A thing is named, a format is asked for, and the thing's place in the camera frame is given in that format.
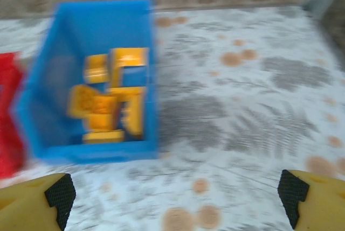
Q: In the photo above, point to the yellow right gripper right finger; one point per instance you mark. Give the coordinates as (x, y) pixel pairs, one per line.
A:
(323, 204)

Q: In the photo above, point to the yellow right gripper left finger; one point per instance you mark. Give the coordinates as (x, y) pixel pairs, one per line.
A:
(24, 206)

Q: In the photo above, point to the orange round lego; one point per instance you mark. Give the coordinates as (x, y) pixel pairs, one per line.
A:
(82, 101)

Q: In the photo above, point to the yellow square frame lego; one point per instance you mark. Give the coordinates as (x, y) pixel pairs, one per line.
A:
(129, 57)

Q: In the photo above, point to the red plastic bin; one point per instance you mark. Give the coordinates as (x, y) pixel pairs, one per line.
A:
(8, 134)

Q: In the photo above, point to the floral patterned tablecloth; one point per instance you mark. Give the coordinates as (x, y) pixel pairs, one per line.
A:
(242, 134)

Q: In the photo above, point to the blue plastic bin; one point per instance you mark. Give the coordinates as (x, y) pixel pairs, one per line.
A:
(94, 26)

